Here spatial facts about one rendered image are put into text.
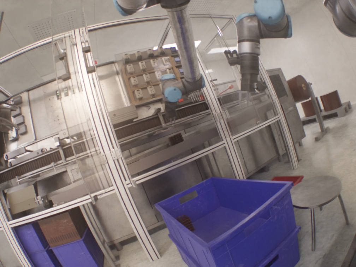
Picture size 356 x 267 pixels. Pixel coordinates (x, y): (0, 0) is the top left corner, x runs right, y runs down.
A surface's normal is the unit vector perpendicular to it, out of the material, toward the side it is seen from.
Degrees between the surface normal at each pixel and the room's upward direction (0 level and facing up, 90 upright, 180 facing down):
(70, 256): 90
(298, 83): 90
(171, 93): 133
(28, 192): 79
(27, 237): 90
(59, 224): 90
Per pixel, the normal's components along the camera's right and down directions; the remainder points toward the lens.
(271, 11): -0.60, 0.30
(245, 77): -0.79, 0.35
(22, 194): 0.26, -0.33
